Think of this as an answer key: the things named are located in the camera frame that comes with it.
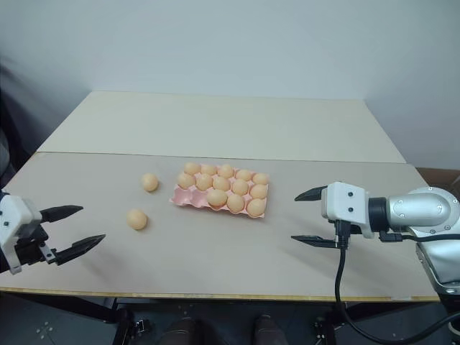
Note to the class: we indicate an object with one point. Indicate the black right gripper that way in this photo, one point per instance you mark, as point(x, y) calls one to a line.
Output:
point(334, 225)

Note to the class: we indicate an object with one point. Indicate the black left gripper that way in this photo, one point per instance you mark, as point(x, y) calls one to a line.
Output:
point(32, 244)

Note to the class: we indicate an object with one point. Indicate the loose brown egg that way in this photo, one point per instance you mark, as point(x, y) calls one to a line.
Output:
point(150, 182)
point(137, 219)

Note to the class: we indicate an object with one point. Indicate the pink egg carton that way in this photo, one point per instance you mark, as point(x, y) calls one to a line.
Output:
point(187, 198)

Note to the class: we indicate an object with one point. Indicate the dark rounded shape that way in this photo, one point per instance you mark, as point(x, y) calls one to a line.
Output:
point(183, 331)
point(266, 328)

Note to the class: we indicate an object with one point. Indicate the brown cardboard box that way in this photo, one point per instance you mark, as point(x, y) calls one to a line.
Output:
point(442, 176)

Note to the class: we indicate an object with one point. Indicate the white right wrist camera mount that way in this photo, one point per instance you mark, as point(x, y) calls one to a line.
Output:
point(346, 205)

